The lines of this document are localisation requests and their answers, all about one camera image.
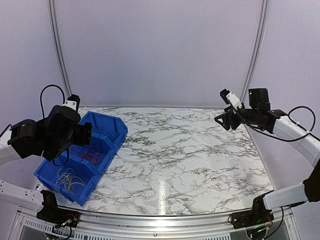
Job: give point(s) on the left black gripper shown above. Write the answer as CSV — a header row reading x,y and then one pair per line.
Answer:
x,y
84,134

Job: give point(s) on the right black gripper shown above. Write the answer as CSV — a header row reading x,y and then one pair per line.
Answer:
x,y
226,117

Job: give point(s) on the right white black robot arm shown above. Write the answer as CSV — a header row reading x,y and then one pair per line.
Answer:
x,y
278,125

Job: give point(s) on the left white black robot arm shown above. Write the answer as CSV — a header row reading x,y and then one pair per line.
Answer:
x,y
48,137

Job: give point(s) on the blue bin middle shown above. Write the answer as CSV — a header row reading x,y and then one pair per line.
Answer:
x,y
88,159

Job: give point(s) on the blue bin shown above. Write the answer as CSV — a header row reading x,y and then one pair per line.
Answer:
x,y
88,159
62,179
111,127

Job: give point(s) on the blue bin far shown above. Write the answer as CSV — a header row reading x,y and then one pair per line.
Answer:
x,y
111,127

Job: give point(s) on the blue bin near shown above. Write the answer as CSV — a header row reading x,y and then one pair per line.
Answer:
x,y
62,179

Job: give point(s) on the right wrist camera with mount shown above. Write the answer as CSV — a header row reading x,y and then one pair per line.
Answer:
x,y
231,99

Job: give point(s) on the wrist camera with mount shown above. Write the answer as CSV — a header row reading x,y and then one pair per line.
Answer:
x,y
72,102
231,99

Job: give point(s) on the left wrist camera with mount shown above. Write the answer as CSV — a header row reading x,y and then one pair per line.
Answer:
x,y
72,102

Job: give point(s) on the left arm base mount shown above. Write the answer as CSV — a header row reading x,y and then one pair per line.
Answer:
x,y
51,213

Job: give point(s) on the aluminium front frame rail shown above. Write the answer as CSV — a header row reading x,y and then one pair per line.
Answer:
x,y
108,226

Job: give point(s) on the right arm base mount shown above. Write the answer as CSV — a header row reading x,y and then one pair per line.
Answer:
x,y
250,216

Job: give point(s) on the right aluminium corner post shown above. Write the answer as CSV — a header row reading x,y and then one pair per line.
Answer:
x,y
256,48

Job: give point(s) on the aluminium corner post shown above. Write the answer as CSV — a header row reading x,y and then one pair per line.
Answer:
x,y
58,47
256,48

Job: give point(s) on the left aluminium corner post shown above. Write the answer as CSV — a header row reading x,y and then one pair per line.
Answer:
x,y
58,47

